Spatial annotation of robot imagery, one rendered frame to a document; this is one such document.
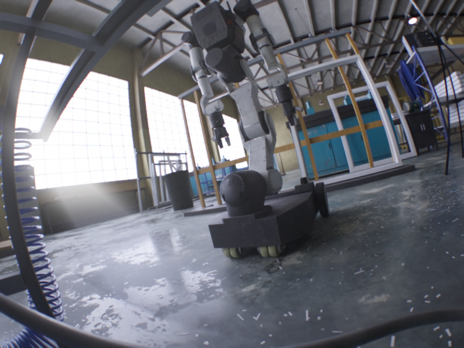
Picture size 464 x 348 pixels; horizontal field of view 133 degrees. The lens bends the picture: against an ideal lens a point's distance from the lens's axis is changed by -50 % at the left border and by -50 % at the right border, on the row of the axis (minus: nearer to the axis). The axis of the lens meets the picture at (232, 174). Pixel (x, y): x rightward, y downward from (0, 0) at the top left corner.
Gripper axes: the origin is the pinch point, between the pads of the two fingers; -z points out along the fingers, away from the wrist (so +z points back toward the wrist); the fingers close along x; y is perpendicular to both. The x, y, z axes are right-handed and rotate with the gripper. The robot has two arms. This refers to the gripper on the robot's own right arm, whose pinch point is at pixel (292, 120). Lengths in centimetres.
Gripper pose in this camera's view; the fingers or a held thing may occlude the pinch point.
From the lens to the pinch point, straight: 110.2
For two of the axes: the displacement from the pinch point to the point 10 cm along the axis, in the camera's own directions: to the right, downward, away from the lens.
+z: -3.2, -9.4, -1.3
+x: 4.3, -2.7, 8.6
